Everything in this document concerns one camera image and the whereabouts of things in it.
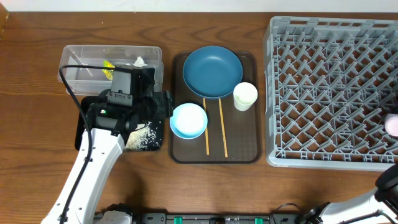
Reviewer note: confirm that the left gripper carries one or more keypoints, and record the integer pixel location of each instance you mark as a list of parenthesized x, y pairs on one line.
[(166, 104)]

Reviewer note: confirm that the light blue bowl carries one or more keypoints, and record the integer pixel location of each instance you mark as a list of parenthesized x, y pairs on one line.
[(189, 121)]

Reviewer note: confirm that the rice grains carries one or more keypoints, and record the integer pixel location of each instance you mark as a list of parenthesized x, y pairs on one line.
[(147, 137)]

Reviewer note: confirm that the white tissue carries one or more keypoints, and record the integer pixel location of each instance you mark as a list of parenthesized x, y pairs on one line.
[(139, 62)]

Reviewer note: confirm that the yellow green snack wrapper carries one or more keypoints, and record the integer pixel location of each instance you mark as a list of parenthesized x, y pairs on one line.
[(108, 73)]

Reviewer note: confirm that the white cup green inside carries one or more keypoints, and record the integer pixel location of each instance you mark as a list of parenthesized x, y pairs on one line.
[(244, 96)]

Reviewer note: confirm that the white cup pink inside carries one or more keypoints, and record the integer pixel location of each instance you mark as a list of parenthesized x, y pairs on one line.
[(391, 124)]

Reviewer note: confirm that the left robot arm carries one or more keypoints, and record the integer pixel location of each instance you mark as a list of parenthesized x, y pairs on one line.
[(128, 106)]

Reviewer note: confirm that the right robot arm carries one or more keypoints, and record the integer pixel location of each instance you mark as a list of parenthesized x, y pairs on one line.
[(377, 206)]

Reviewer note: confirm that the clear plastic waste bin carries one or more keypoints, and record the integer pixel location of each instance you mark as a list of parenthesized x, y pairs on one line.
[(88, 82)]

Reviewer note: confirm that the grey plastic dishwasher rack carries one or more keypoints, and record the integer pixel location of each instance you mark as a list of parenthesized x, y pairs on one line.
[(330, 83)]

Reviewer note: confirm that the black plastic tray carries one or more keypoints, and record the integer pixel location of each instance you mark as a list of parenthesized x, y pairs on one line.
[(85, 103)]

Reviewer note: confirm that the left wooden chopstick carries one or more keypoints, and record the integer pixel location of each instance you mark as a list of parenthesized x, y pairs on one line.
[(206, 130)]

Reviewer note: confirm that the wooden chopstick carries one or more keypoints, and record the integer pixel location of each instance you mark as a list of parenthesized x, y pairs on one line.
[(206, 130), (223, 129)]

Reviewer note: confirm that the dark blue plate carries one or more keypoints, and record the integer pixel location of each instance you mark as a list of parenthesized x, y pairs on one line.
[(212, 72)]

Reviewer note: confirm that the right wooden chopstick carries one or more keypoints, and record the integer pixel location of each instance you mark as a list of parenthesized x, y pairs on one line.
[(223, 129)]

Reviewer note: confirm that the brown serving tray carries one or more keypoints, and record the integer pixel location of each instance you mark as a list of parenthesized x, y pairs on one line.
[(242, 128)]

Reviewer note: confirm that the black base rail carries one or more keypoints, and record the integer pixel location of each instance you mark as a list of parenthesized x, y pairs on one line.
[(122, 213)]

